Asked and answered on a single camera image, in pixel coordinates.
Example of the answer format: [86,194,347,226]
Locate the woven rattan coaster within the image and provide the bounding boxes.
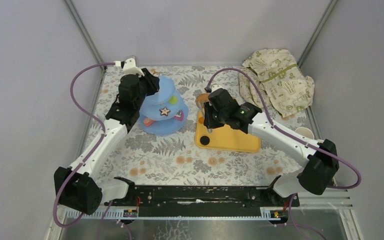
[195,93,210,108]

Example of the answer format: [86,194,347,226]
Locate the green round macaron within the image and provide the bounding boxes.
[168,95,179,105]

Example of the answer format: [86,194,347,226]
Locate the yellow serving tray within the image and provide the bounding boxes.
[195,111,261,153]

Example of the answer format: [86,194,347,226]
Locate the star shaped cookie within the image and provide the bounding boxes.
[159,107,171,117]

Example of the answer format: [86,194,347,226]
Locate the blue three-tier cake stand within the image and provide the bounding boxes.
[138,75,189,136]

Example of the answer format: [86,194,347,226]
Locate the pink cake slice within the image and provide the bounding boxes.
[143,117,155,127]

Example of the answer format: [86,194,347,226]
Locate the purple cake slice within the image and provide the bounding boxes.
[173,110,184,122]

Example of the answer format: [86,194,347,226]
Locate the light blue tongs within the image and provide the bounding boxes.
[196,101,213,134]

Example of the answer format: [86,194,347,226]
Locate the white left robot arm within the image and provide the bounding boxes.
[54,68,160,215]

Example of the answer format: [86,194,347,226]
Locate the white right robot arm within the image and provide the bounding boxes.
[203,88,339,206]

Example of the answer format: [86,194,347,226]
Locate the black round cookie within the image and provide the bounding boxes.
[199,135,210,146]

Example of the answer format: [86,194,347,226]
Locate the printed cloth bag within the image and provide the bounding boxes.
[242,48,315,118]

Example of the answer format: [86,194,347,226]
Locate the green paper cup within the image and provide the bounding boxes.
[295,126,315,140]

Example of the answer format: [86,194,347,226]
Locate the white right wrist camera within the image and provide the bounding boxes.
[210,84,224,93]

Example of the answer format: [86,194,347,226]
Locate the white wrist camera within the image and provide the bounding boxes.
[113,56,145,77]
[210,84,224,93]

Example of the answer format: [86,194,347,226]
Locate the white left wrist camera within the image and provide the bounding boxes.
[113,56,145,77]

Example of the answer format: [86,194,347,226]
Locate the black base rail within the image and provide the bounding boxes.
[112,185,300,208]

